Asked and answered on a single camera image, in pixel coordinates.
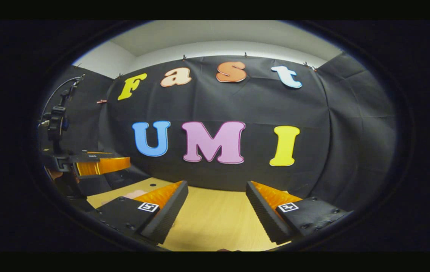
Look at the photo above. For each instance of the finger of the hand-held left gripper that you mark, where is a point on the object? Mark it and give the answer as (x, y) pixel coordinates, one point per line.
(112, 165)

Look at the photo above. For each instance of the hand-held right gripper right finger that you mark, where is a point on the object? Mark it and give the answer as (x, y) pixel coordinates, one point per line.
(264, 213)

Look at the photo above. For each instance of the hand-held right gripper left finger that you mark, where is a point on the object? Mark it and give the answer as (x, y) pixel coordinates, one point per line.
(169, 211)

